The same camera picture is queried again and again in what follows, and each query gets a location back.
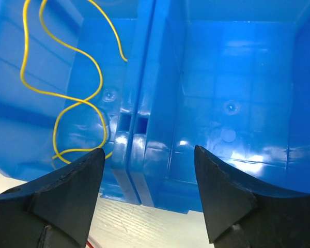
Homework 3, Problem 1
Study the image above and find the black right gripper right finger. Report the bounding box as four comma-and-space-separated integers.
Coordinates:
194, 146, 310, 247

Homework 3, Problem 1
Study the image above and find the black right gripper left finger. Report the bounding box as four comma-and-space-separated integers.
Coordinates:
0, 148, 105, 247

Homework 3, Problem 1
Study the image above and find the blue three-compartment plastic bin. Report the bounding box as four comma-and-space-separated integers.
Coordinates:
0, 1, 310, 213

